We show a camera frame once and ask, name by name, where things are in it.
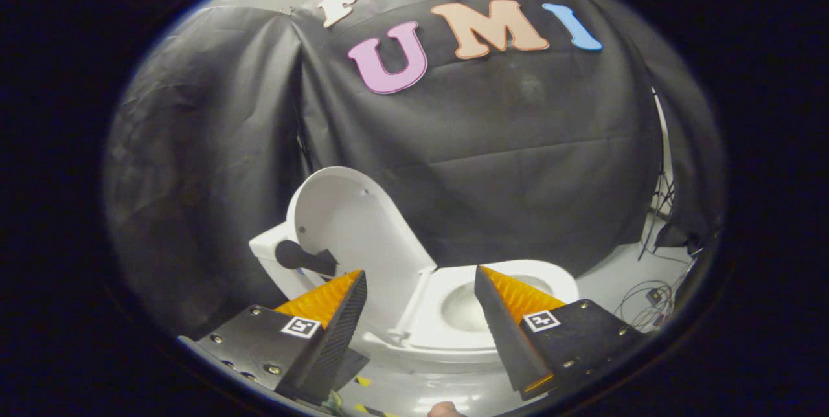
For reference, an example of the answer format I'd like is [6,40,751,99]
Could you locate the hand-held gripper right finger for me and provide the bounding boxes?
[474,265,643,401]

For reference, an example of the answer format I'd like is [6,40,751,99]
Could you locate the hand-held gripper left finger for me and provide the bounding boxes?
[194,269,369,405]

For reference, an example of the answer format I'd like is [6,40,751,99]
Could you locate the black lid grip tab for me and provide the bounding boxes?
[275,240,339,277]

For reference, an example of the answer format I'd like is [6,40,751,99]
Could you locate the white toilet lid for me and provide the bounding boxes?
[286,166,438,341]

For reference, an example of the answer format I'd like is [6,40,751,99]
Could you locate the white toilet seat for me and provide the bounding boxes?
[408,260,580,352]

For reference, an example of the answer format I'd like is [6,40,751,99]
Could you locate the white toilet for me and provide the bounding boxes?
[249,221,580,376]

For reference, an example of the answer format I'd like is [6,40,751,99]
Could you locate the black backdrop cloth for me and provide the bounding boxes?
[104,0,723,340]

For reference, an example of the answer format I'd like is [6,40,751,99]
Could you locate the black tripod stand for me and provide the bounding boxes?
[638,168,678,262]

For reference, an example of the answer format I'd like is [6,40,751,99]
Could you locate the black floor cables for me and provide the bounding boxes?
[614,280,679,333]

